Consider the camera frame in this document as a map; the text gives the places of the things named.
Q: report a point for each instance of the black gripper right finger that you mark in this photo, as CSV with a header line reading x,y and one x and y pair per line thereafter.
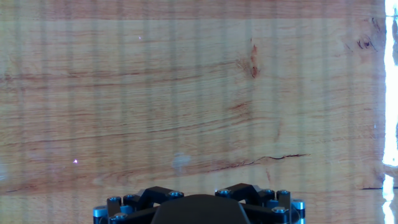
x,y
267,202

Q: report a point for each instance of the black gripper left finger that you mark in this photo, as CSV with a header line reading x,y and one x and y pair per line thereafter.
x,y
130,205

